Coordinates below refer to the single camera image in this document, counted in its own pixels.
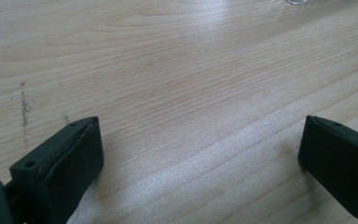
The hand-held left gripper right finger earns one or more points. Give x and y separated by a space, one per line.
338 161

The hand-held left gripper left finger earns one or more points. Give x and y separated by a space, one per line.
62 168

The clear glass object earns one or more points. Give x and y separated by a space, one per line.
297 1

